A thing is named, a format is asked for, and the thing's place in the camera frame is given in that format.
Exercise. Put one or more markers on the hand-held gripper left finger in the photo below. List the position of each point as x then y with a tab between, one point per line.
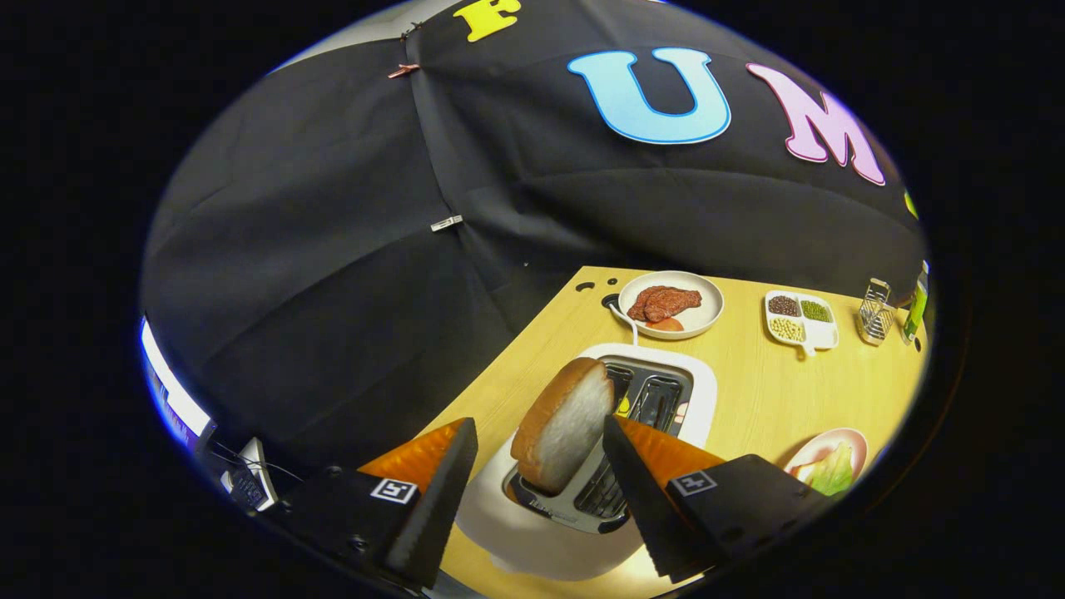
437	507

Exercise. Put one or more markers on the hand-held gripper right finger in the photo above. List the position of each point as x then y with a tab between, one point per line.
641	499

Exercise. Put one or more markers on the plain bread slice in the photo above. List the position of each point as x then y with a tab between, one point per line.
570	424

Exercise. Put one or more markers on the green lettuce leaf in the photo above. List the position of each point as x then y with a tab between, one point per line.
832	474

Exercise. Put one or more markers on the white toaster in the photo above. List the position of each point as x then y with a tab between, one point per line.
532	541

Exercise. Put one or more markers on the red tomato slice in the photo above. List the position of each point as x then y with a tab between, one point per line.
666	324

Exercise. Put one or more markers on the white electronic device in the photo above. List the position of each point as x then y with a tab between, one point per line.
262	474

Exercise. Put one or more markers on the pink round plate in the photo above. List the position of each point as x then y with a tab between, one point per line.
824	434

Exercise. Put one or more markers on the beige round plate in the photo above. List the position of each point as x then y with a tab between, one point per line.
709	314

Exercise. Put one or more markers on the raw red meat steak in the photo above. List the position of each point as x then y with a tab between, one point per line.
661	302

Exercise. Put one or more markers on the white divided bean dish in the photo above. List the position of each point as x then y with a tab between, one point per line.
824	333

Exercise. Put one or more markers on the black backdrop cloth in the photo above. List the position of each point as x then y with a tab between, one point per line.
333	249

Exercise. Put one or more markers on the lit computer monitor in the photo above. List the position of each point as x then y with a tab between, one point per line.
179	399

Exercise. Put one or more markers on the white cloth clip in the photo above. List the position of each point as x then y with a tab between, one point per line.
446	223

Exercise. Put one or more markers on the green label drink bottle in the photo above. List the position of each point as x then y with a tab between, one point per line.
917	308

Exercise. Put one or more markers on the red cloth clip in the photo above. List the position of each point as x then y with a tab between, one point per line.
403	71

